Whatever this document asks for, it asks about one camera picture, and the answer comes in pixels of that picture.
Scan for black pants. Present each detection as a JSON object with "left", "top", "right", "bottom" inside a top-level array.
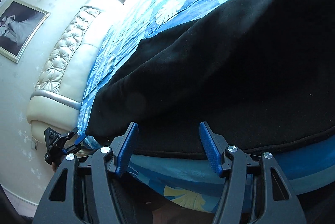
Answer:
[{"left": 86, "top": 0, "right": 334, "bottom": 159}]

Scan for cream tufted leather headboard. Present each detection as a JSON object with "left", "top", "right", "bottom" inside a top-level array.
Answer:
[{"left": 27, "top": 0, "right": 122, "bottom": 143}]

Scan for framed black white photo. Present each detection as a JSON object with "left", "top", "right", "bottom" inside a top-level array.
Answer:
[{"left": 1, "top": 0, "right": 50, "bottom": 63}]

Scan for blue patterned bed cover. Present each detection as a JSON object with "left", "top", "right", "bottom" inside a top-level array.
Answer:
[{"left": 78, "top": 0, "right": 334, "bottom": 213}]

